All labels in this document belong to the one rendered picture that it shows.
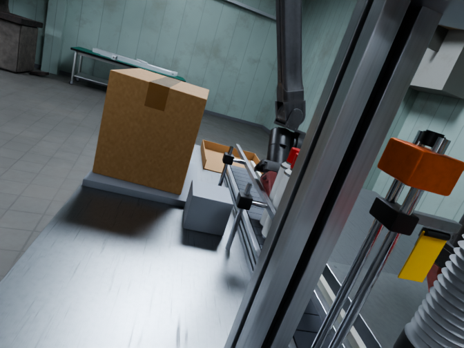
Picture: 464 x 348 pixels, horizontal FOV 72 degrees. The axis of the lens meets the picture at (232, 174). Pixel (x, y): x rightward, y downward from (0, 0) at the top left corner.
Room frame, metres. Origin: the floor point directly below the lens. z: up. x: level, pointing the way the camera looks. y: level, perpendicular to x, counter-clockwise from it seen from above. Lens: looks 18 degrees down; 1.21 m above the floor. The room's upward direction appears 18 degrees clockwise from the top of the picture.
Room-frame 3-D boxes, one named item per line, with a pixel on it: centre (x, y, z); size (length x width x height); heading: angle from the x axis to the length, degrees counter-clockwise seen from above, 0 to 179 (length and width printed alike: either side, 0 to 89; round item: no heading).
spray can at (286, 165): (0.72, -0.13, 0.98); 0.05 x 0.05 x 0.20
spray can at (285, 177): (0.67, -0.13, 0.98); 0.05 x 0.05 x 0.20
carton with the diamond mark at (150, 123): (0.93, 0.26, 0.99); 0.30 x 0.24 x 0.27; 8
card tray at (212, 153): (1.32, 0.02, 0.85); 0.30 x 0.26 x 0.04; 13
